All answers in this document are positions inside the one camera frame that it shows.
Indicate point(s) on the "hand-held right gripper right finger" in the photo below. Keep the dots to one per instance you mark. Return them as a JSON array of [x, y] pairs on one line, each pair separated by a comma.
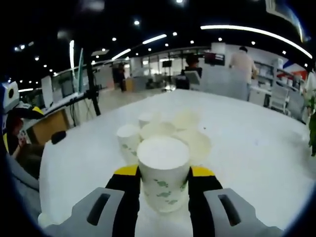
[[229, 214]]

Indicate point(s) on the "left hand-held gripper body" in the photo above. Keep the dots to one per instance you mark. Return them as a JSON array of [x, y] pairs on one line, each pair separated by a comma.
[[11, 93]]

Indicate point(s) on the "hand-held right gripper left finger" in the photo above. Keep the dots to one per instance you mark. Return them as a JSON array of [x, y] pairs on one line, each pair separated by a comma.
[[98, 212]]

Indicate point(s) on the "cluster of white paper cups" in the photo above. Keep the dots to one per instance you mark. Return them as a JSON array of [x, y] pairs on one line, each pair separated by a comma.
[[128, 140]]

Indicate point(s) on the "green print paper cup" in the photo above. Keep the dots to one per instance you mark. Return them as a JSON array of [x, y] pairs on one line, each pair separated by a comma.
[[163, 168]]

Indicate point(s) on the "white standing panel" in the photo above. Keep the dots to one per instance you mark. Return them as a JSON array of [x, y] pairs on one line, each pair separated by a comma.
[[47, 91]]

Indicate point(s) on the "small black object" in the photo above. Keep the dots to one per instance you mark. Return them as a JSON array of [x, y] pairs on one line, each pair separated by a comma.
[[58, 137]]

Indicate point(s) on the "white table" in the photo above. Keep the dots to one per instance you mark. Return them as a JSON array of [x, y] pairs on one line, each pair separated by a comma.
[[247, 160]]

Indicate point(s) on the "hanging sign panel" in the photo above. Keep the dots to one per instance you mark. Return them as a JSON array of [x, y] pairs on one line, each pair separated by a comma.
[[80, 74]]

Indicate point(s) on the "black tripod stand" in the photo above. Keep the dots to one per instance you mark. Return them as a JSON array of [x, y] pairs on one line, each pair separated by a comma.
[[93, 81]]

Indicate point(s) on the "straight ceiling light strip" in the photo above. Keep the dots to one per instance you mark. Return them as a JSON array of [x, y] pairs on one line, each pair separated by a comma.
[[154, 39], [71, 54], [121, 54]]

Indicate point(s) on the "wooden cabinet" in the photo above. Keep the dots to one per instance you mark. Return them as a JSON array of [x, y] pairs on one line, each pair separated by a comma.
[[130, 84]]

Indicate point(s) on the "potted green plant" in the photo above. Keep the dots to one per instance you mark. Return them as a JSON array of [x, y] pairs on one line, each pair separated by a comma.
[[313, 138]]

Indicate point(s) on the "white mesh office chair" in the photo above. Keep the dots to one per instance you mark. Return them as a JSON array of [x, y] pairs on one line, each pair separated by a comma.
[[280, 97]]

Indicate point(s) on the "grey office partition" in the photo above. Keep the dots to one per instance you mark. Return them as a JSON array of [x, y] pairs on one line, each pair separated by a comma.
[[222, 84]]

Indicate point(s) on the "round ceiling downlights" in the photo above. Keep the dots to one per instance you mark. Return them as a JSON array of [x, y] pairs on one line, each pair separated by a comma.
[[136, 22]]

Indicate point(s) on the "white swivel chair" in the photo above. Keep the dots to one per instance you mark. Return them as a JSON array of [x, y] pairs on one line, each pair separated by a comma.
[[195, 79]]

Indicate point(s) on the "black monitor on stand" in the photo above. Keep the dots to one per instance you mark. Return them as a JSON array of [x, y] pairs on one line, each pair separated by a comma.
[[167, 63]]

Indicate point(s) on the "white storage shelf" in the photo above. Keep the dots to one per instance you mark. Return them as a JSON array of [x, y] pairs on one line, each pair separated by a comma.
[[265, 71]]

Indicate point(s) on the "dark display screen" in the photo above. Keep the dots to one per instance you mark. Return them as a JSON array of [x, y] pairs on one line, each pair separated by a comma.
[[214, 59]]

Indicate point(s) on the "curved ceiling light strip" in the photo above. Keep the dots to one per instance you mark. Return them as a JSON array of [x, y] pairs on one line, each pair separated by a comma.
[[256, 30]]

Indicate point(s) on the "ceiling air vent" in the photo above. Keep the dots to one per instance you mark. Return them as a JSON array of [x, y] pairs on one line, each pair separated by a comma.
[[277, 6]]

